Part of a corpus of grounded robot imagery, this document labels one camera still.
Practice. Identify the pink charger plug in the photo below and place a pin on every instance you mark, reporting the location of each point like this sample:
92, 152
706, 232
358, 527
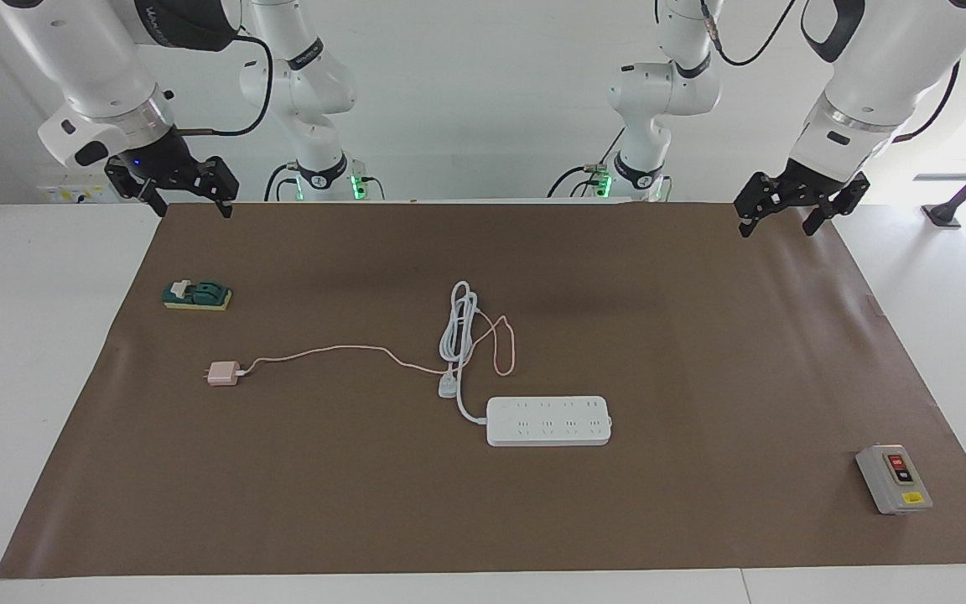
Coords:
221, 373

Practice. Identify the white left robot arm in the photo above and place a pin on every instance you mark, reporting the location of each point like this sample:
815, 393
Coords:
885, 67

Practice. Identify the white wall outlet box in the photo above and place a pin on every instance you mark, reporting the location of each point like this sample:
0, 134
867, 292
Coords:
72, 189

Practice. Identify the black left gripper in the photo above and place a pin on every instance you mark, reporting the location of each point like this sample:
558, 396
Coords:
814, 186

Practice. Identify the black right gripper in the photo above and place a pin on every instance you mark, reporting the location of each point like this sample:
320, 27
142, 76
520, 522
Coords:
160, 159

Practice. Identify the white power strip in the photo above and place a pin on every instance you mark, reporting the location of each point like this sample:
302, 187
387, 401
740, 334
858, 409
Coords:
546, 421

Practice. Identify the green knife switch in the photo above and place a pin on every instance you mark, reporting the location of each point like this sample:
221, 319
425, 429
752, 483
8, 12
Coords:
198, 295

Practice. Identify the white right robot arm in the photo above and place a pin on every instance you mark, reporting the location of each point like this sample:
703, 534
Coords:
89, 59

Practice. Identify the grey push button box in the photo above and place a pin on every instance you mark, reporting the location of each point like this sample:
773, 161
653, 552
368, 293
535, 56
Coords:
894, 480

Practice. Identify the brown table mat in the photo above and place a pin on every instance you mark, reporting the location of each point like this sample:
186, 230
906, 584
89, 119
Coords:
282, 486

